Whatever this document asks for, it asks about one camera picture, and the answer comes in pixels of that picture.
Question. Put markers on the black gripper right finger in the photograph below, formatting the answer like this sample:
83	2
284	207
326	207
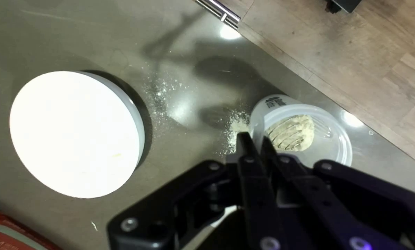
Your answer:
326	208

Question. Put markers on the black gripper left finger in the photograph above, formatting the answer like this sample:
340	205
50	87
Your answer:
257	202

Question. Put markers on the white bowl with powder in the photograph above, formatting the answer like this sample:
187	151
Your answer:
76	133

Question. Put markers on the clear plastic deli container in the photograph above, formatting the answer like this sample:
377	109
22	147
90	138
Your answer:
333	138

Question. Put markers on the black whey protein bag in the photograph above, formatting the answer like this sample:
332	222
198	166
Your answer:
3	236

